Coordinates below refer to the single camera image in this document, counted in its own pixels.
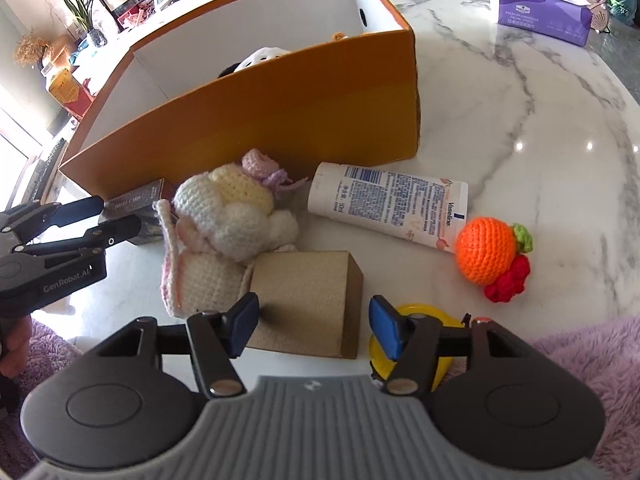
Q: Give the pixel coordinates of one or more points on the dark photo card box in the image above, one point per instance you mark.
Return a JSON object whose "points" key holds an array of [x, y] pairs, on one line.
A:
{"points": [[140, 202]]}

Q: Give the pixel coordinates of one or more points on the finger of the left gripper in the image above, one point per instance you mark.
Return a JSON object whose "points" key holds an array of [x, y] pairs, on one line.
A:
{"points": [[93, 242], [29, 220]]}

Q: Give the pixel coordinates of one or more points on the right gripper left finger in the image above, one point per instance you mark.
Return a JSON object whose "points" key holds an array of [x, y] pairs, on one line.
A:
{"points": [[216, 338]]}

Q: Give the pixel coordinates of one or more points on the yellow tape measure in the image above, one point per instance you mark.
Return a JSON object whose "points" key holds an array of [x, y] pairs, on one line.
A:
{"points": [[451, 344]]}

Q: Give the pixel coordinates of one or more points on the red orange snack box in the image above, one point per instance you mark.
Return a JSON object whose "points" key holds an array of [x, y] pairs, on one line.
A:
{"points": [[70, 94]]}

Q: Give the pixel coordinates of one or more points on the white lotion tube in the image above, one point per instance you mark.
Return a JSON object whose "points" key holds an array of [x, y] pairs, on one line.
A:
{"points": [[426, 211]]}

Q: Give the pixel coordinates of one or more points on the person left hand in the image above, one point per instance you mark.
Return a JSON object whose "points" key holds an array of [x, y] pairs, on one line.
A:
{"points": [[17, 343]]}

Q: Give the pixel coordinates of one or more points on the white panda plush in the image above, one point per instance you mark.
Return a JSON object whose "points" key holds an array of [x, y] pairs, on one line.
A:
{"points": [[261, 55]]}

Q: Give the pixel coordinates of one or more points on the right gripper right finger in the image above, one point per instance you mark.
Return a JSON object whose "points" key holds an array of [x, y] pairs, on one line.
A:
{"points": [[409, 342]]}

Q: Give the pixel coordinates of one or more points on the orange crochet fruit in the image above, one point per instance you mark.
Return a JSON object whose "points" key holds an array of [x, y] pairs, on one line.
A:
{"points": [[493, 255]]}

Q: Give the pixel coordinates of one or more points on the purple tissue pack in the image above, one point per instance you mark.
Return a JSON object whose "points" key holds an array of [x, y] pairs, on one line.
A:
{"points": [[566, 20]]}

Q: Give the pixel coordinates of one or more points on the pink small heater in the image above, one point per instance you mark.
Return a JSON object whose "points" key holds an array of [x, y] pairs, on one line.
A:
{"points": [[599, 15]]}

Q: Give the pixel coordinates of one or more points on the black keyboard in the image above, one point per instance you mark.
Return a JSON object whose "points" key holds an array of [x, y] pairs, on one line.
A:
{"points": [[40, 174]]}

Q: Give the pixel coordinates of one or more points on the white crochet bunny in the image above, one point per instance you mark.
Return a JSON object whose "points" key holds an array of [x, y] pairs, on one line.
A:
{"points": [[215, 227]]}

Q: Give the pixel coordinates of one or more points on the potted green plant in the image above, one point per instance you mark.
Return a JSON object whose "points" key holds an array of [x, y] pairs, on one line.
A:
{"points": [[82, 11]]}

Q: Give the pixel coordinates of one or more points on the tan cardboard box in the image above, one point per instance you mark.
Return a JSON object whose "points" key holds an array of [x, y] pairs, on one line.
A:
{"points": [[310, 304]]}

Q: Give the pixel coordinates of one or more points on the orange cardboard box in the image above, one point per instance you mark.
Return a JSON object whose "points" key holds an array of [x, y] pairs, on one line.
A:
{"points": [[164, 112]]}

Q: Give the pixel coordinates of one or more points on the purple fuzzy sleeve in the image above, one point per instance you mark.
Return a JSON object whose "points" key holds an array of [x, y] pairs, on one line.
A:
{"points": [[606, 358]]}

